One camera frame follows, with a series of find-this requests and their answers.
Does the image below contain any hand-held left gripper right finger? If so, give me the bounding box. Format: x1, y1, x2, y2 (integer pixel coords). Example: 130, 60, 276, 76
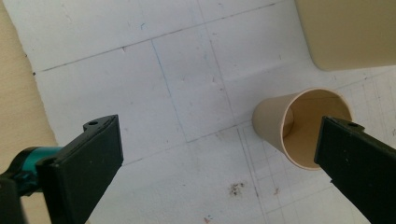
313, 116, 396, 224

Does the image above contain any beige rounded tray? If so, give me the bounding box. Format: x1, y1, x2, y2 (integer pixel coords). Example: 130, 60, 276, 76
294, 0, 396, 72

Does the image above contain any white paper sheet with grid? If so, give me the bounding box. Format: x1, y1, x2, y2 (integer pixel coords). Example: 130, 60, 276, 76
2, 0, 396, 224

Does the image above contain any beige paper cup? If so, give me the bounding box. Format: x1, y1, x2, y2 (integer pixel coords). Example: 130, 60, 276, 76
251, 87, 353, 171

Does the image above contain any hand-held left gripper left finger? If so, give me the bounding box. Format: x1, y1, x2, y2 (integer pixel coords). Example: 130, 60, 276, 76
0, 114, 124, 224

